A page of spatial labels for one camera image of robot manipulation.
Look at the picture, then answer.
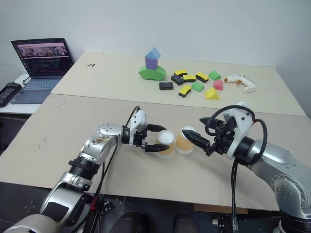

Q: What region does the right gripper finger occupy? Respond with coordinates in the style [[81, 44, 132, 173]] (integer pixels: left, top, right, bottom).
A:
[[182, 129, 215, 156], [199, 116, 224, 129]]

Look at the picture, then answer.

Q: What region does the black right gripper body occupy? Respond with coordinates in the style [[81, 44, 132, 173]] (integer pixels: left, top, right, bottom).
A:
[[210, 117, 238, 156]]

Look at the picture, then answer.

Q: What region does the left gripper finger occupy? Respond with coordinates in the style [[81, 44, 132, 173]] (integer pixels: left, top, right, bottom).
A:
[[147, 124, 168, 133], [145, 144, 171, 153]]

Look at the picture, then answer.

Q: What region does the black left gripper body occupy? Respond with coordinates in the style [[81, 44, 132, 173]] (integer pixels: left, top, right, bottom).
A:
[[132, 124, 149, 149]]

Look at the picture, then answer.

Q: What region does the orange paper cup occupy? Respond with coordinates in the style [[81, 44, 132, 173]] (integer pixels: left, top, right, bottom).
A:
[[174, 125, 197, 155], [155, 130, 175, 159]]

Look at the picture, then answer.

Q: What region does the yellow wedge foam block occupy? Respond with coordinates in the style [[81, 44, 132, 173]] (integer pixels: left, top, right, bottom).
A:
[[205, 87, 221, 100]]

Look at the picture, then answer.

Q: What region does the green half-round foam block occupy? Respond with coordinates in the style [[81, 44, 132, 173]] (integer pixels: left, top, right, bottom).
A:
[[191, 81, 205, 93], [208, 70, 222, 81]]

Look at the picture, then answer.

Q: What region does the white hot glue gun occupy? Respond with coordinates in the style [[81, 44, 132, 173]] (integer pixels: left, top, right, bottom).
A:
[[224, 73, 257, 94]]

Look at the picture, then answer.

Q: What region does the green arch foam block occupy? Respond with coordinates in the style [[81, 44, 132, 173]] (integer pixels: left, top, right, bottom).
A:
[[138, 65, 167, 81]]

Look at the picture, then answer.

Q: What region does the purple foam cube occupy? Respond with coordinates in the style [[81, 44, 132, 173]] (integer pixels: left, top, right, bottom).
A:
[[145, 57, 158, 70]]

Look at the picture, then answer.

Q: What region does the blue triangular foam block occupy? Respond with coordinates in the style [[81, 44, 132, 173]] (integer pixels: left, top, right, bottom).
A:
[[144, 47, 162, 60]]

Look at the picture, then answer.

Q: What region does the dark rounded shape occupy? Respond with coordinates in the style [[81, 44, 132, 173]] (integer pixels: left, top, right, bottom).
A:
[[114, 210, 143, 233]]

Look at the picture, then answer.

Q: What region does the open blue-grey laptop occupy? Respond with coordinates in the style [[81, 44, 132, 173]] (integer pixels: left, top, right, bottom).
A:
[[11, 37, 75, 105]]

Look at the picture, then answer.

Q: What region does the white side table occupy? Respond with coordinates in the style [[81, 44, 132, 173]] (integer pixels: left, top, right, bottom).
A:
[[0, 74, 52, 115]]

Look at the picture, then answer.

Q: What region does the black handheld game console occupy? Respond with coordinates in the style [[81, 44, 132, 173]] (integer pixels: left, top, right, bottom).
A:
[[0, 82, 22, 108]]

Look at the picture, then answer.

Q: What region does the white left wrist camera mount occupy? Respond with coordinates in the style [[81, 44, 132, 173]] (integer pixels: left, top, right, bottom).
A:
[[127, 110, 148, 146]]

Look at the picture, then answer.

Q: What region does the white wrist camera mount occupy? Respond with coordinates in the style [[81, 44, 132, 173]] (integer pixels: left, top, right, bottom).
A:
[[127, 110, 148, 146], [223, 101, 255, 160]]

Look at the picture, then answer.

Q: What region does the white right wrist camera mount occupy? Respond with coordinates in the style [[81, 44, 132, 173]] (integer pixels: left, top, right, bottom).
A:
[[223, 101, 255, 160]]

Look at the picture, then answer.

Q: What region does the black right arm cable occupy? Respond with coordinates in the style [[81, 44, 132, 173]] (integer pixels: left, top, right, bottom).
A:
[[205, 104, 269, 233]]

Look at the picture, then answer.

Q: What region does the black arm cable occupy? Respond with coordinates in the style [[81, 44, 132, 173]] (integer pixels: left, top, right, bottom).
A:
[[82, 105, 140, 233], [205, 104, 269, 233]]

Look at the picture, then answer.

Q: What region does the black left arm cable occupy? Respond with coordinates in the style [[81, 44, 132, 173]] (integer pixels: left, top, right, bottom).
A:
[[82, 105, 140, 233]]

